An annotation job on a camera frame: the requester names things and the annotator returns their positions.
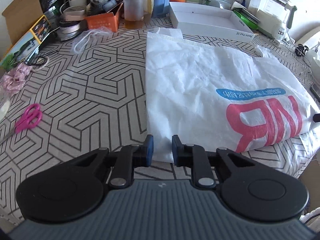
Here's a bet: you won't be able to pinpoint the white shopping bag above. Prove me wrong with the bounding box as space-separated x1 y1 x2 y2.
145 32 319 162

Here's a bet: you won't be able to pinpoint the pink scissors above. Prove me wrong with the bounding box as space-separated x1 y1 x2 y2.
1 103 43 144

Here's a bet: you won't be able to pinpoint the pink scrunchie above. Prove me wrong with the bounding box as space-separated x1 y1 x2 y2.
1 63 33 96

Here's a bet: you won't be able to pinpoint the picture postcard book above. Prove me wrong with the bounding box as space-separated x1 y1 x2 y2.
1 15 52 72

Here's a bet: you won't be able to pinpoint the green flat package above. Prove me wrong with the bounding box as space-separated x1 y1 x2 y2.
233 10 258 30

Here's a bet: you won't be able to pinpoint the white tablet box lid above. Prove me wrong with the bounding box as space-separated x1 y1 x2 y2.
169 2 254 43

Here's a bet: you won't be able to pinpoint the orange cardboard box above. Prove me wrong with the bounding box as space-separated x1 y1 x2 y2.
85 3 123 33

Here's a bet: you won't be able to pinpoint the brown cardboard piece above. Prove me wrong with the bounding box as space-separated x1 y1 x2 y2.
2 0 43 45

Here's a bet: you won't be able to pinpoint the frosted clear bottle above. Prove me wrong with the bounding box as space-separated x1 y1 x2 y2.
124 0 144 22

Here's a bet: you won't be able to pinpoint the blue pen holder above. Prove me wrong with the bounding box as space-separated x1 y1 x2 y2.
151 0 170 18

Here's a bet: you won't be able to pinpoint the white string bundle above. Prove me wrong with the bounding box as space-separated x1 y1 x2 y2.
73 27 113 55

